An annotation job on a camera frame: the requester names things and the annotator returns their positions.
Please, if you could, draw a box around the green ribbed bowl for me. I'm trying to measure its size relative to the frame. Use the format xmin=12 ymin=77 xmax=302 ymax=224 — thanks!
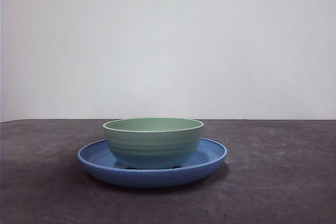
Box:
xmin=102 ymin=118 xmax=205 ymax=169

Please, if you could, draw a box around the blue round plate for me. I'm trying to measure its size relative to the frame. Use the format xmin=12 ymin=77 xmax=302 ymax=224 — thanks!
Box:
xmin=77 ymin=137 xmax=228 ymax=189

